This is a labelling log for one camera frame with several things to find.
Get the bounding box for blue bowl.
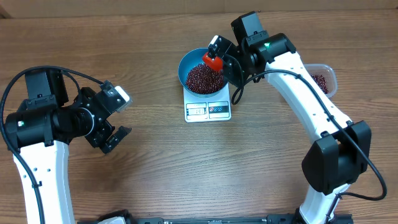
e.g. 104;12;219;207
178;48;228;95

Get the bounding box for clear plastic container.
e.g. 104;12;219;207
304;63;338;98

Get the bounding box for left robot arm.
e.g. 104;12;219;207
1;65;132;223

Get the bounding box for red measuring scoop blue handle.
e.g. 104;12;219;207
202;52;223;72

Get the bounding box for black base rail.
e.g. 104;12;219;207
77;208;354;224

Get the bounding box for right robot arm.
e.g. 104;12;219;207
208;12;371;223

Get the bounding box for white digital kitchen scale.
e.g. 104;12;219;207
183;85;232;123

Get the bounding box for red beans in bowl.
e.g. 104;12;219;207
185;63;224;95

